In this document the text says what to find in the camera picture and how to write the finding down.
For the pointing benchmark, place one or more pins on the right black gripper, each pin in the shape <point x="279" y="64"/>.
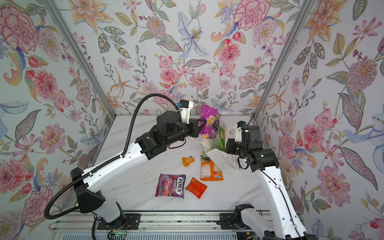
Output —
<point x="230" y="143"/>

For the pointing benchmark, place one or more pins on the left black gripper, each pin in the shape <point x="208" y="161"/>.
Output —
<point x="195" y="131"/>

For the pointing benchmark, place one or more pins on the purple berry biscuit pack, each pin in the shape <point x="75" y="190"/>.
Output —
<point x="213" y="117"/>

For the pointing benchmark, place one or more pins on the white paper gift bag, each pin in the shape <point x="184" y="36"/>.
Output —
<point x="226" y="163"/>

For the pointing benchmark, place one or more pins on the green Lays chips bag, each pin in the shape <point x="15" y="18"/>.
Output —
<point x="222" y="135"/>

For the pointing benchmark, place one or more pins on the orange snack pack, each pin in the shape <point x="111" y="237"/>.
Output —
<point x="209" y="171"/>

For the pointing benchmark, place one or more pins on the purple Fox's candy bag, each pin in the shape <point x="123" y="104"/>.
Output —
<point x="171" y="186"/>

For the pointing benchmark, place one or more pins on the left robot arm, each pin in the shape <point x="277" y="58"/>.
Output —
<point x="168" y="130"/>

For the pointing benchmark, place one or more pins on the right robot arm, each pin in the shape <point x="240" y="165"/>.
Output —
<point x="285" y="224"/>

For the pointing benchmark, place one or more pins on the orange wrapped snack piece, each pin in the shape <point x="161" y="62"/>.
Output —
<point x="187" y="161"/>

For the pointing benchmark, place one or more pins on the red small snack packet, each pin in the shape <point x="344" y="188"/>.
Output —
<point x="197" y="188"/>

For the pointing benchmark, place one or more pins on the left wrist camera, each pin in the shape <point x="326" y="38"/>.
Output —
<point x="185" y="108"/>

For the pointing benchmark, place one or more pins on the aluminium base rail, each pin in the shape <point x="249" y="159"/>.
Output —
<point x="150" y="221"/>

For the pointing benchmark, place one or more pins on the right aluminium frame post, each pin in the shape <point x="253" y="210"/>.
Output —
<point x="303" y="13"/>

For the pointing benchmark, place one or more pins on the aluminium frame post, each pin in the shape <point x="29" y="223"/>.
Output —
<point x="63" y="27"/>
<point x="303" y="13"/>

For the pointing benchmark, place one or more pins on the left aluminium frame post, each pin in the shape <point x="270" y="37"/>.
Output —
<point x="63" y="27"/>

